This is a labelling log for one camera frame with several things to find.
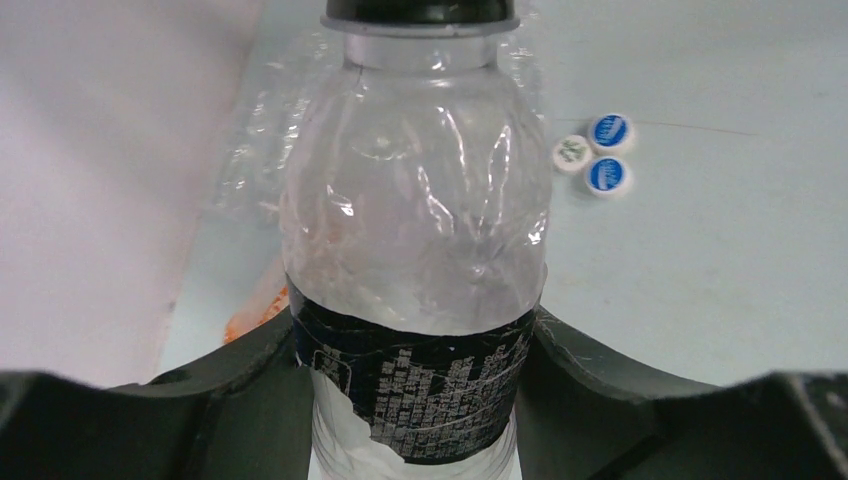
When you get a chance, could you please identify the white cap upside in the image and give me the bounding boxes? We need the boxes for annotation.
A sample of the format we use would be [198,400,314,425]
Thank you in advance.
[552,134,594,174]

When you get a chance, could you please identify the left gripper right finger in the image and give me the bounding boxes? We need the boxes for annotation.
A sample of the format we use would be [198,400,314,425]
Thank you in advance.
[516,308,847,479]

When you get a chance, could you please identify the small clear bottle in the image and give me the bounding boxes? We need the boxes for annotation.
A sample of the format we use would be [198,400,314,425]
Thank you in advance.
[281,2,552,479]

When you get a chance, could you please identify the orange labelled bottle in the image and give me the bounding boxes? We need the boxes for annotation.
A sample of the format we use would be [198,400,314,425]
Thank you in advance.
[223,256,289,344]

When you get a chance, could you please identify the clear bottle nearest caps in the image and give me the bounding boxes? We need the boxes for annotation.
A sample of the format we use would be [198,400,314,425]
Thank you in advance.
[210,30,341,222]

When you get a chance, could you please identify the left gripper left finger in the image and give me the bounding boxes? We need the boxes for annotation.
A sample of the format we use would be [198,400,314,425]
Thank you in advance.
[1,312,312,479]

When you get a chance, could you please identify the blue cap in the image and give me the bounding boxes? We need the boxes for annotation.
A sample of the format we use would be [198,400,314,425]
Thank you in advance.
[584,156,634,198]
[587,113,636,155]

